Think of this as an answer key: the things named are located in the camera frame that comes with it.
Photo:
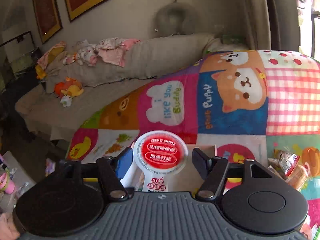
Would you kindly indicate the oblong bread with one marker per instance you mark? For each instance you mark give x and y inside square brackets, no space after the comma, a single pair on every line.
[297,177]

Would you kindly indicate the orange yellow plush toy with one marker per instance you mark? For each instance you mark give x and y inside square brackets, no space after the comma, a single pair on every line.
[67,90]

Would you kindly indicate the small red white snack packet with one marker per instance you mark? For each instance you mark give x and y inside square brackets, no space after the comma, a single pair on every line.
[285,161]

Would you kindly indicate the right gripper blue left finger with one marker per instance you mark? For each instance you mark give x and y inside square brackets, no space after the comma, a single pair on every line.
[111,170]

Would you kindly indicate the colourful cartoon play mat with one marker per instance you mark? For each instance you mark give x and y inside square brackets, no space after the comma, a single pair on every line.
[246,103]

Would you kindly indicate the grey neck pillow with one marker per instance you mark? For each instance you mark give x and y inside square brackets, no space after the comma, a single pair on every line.
[176,18]

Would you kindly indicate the grey bed pillow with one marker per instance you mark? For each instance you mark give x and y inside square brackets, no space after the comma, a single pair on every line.
[149,58]

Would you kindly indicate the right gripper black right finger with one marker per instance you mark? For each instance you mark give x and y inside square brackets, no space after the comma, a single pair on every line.
[213,171]

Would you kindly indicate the pink cardboard gift box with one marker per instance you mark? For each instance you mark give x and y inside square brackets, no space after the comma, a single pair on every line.
[186,180]

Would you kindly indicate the pink baby clothes pile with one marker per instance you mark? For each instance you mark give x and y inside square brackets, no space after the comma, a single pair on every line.
[110,50]

